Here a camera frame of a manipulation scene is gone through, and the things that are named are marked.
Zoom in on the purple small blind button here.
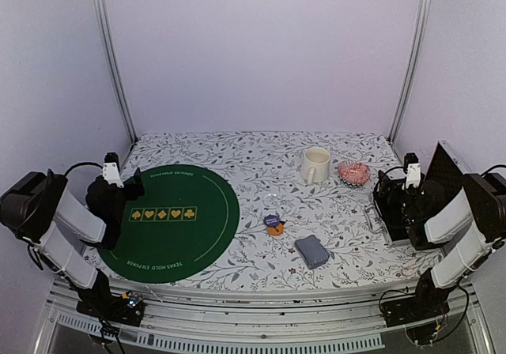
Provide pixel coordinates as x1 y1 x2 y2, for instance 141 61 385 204
264 215 280 228

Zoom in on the orange big blind button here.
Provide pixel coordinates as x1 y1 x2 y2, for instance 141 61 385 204
266 223 284 236

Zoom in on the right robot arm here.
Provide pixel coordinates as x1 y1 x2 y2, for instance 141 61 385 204
373 166 505 326

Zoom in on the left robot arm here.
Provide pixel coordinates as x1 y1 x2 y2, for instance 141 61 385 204
1 162 145 326

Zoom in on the green poker mat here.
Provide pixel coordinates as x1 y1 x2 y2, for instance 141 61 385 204
98 164 240 284

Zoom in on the red patterned bowl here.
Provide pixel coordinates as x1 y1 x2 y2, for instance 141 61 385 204
338 160 371 186

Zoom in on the white ceramic mug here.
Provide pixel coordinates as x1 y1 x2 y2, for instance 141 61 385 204
300 147 330 185

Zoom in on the blue playing card deck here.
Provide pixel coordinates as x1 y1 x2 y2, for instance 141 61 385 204
294 235 330 269

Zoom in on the floral tablecloth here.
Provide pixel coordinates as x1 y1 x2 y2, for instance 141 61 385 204
123 132 443 292

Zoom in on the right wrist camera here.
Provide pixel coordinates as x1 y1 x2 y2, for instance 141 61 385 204
403 153 422 190

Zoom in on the front aluminium rail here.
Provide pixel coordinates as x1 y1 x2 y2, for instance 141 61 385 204
34 281 495 353

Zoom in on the right aluminium frame post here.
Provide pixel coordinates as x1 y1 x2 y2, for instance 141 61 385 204
387 0 432 145

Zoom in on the aluminium frame post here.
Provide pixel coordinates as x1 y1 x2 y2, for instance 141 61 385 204
93 0 138 145
387 0 432 145

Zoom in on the left aluminium frame post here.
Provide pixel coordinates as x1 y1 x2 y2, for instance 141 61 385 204
93 0 138 145

